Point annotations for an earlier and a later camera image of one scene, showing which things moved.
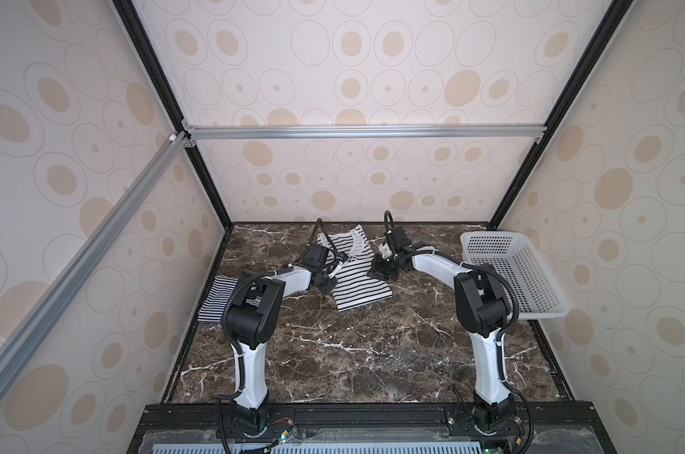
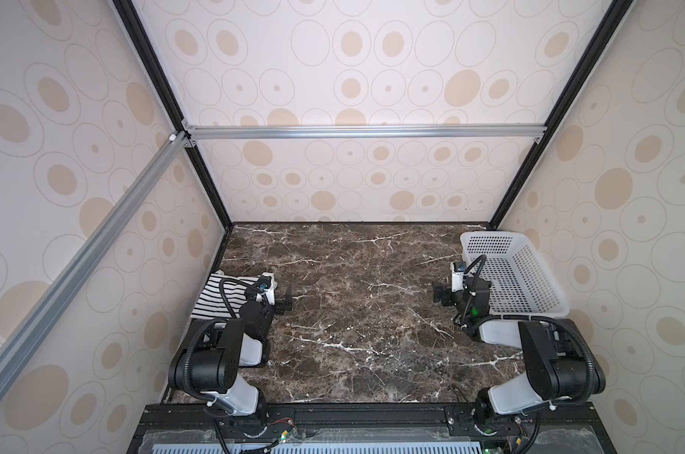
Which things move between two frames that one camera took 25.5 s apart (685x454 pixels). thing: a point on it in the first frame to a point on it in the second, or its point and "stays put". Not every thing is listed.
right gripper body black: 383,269 to 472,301
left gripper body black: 325,284 to 268,313
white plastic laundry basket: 532,290 stays put
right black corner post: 618,11 stays put
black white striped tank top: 354,288 to 211,302
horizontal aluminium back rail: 363,132 stays put
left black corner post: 172,99 stays put
